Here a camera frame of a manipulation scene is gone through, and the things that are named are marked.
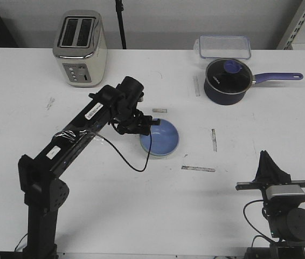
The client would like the blue bowl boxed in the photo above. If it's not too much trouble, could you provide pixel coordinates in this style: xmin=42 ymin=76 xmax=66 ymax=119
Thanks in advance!
xmin=140 ymin=119 xmax=179 ymax=147

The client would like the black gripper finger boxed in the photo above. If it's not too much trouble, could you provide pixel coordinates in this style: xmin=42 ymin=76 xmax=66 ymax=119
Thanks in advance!
xmin=265 ymin=151 xmax=292 ymax=182
xmin=151 ymin=119 xmax=161 ymax=126
xmin=253 ymin=151 xmax=266 ymax=182

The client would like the clear plastic food container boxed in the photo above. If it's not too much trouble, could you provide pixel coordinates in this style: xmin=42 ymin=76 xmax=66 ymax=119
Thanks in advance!
xmin=193 ymin=35 xmax=251 ymax=60

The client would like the dark blue saucepan with lid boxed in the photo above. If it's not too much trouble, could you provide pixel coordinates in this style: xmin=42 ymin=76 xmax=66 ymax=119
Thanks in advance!
xmin=204 ymin=58 xmax=303 ymax=105

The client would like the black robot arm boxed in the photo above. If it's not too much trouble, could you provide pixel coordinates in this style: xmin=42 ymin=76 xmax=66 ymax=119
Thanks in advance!
xmin=18 ymin=76 xmax=160 ymax=258
xmin=235 ymin=151 xmax=305 ymax=258

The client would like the green bowl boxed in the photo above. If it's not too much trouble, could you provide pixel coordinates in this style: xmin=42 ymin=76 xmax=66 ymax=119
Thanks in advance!
xmin=141 ymin=143 xmax=178 ymax=158

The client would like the cream and chrome toaster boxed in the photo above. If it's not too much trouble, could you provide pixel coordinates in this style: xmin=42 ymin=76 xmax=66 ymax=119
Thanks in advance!
xmin=52 ymin=10 xmax=108 ymax=88

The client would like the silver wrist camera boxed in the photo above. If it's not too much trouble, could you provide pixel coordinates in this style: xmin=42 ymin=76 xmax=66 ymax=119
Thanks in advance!
xmin=266 ymin=185 xmax=305 ymax=204

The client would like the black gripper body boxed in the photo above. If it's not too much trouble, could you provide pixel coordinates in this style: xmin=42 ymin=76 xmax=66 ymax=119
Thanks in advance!
xmin=110 ymin=110 xmax=153 ymax=135
xmin=235 ymin=180 xmax=305 ymax=205

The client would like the black tripod pole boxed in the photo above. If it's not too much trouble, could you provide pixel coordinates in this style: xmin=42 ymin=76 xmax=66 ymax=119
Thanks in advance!
xmin=115 ymin=0 xmax=127 ymax=49

